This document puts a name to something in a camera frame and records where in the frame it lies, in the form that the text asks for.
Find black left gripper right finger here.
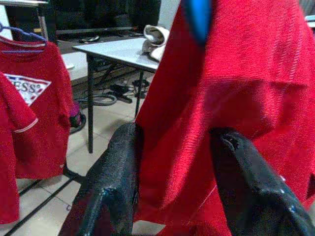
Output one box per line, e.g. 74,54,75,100
209,126,315,236

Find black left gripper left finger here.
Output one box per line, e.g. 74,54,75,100
73,123,145,236

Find plain red T-shirt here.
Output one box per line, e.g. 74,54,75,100
134,0,315,236

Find blue plastic hanger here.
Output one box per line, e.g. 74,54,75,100
181,0,214,47

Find purple plastic hanger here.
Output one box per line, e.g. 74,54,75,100
0,22,49,54

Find steel black clothes rack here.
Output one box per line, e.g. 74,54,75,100
0,0,87,236

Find pink vacuum cleaner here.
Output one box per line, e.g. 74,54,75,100
68,102,87,135

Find red printed logo T-shirt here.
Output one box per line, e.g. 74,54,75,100
0,36,74,179

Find red polo shirt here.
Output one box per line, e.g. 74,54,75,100
0,71,39,224

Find grey table black legs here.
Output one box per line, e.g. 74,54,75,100
72,36,160,154

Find cream jacket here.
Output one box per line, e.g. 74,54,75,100
142,24,170,62

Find black television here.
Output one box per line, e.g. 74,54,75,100
54,0,162,34

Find white glass-door cabinet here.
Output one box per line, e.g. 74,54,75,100
0,4,14,40

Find grey vacuum hose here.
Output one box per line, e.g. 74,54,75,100
73,94,118,106

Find black floor cable bundle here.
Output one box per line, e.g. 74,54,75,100
109,78,151,104

